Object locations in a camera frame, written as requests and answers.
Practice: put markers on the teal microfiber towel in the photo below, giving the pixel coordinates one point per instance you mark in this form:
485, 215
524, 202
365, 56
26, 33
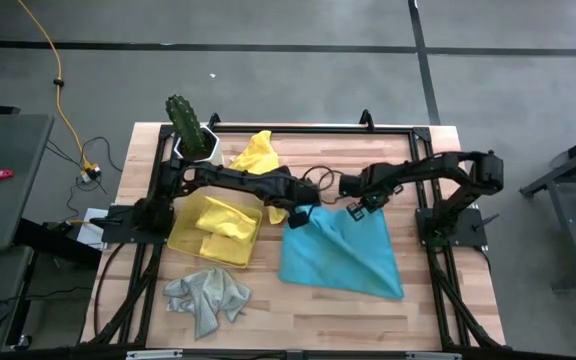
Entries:
338, 255

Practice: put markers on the grey microfiber towel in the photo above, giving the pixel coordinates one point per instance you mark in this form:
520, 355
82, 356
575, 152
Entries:
203, 295

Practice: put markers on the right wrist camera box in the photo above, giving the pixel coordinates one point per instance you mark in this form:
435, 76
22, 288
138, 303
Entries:
350, 185

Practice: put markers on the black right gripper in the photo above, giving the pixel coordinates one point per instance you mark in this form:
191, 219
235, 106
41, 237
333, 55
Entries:
380, 182

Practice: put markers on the silver frame bracket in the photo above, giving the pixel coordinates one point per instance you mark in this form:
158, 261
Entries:
433, 356
153, 354

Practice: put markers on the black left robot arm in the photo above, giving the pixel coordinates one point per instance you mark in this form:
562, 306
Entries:
233, 182

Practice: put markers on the yellow translucent plastic bin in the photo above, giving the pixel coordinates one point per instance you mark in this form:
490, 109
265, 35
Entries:
183, 235

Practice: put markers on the yellow microfiber towel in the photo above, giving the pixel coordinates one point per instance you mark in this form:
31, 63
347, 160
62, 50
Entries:
258, 155
225, 220

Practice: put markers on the white plant pot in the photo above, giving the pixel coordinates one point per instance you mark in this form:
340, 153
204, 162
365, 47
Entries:
213, 142

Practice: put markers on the green cactus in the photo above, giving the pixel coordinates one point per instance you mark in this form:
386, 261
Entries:
185, 122

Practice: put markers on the white paper sheet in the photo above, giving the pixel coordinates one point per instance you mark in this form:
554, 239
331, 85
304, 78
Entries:
90, 235

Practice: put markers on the grey side table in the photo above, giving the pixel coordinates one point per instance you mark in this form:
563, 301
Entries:
13, 190

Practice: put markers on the black metal stand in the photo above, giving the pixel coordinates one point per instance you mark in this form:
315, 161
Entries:
568, 195

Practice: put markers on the black aluminium table frame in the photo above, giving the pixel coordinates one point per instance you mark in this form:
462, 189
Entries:
318, 130

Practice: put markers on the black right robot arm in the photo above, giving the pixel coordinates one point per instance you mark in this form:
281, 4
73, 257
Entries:
438, 167

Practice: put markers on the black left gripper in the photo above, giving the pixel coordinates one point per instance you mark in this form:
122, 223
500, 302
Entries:
280, 190

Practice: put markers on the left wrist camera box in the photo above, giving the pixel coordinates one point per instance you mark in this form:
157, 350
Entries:
308, 196

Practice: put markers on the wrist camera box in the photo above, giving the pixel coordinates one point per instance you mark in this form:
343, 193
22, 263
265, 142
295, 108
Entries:
350, 185
308, 196

